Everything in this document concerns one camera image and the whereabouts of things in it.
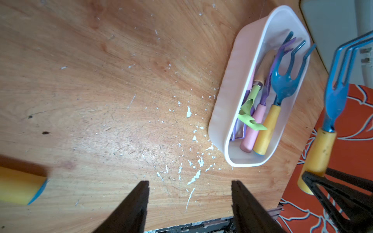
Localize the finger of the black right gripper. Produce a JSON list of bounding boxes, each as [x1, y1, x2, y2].
[[302, 171, 373, 233], [325, 168, 373, 192]]

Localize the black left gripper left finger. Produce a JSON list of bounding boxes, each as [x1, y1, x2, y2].
[[94, 181, 150, 233]]

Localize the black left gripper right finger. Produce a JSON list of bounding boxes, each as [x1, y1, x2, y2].
[[231, 181, 285, 233]]

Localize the blue rake yellow handle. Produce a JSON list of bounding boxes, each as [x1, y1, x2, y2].
[[1, 167, 48, 205], [297, 31, 373, 195]]

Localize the purple rake pink handle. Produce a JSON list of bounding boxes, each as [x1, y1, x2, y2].
[[235, 33, 295, 153]]

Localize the green rake wooden handle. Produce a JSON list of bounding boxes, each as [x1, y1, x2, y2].
[[238, 50, 276, 131]]

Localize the white oval storage tray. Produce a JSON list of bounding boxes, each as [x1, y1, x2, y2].
[[208, 5, 311, 168]]

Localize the grey lidded storage box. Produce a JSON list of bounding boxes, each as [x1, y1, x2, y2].
[[300, 0, 373, 70]]

